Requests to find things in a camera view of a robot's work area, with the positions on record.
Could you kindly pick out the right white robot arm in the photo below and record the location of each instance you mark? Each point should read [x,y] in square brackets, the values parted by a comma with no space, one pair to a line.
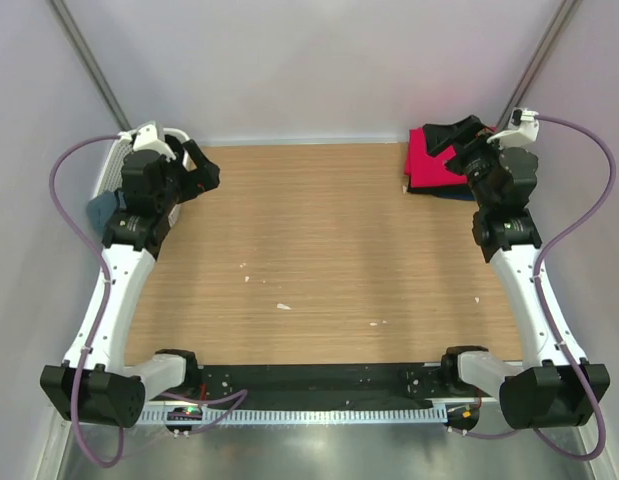
[556,384]

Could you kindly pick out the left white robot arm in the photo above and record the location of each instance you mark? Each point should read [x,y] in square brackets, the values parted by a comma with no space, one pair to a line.
[92,384]

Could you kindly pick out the white slotted cable duct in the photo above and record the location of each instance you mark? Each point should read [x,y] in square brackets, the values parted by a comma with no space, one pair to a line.
[176,415]

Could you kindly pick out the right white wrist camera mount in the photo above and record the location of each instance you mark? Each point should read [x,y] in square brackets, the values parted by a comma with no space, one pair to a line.
[522,129]

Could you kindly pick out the folded navy t shirt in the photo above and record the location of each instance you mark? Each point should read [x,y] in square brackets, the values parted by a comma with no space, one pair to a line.
[456,197]

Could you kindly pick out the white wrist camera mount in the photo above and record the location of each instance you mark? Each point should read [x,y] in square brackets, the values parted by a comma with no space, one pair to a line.
[522,129]
[148,137]

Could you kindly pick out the blue-grey t shirt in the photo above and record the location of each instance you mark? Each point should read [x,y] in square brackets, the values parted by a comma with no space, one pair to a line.
[101,208]

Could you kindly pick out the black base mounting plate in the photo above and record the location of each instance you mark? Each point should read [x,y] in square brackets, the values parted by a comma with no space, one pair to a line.
[332,387]

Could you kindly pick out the folded black t shirt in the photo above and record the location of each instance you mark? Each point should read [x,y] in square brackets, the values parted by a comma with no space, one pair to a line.
[432,190]

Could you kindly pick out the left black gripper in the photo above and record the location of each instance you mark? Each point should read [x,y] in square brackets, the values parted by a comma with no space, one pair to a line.
[204,177]

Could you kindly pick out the white perforated plastic basket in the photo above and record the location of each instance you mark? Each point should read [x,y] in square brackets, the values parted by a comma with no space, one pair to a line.
[110,176]

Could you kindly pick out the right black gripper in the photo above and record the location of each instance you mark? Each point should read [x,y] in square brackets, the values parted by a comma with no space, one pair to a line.
[440,137]

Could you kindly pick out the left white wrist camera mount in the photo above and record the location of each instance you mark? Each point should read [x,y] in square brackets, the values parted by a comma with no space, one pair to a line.
[148,137]

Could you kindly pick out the folded red t shirt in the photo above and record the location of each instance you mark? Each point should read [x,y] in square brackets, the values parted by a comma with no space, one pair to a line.
[426,171]

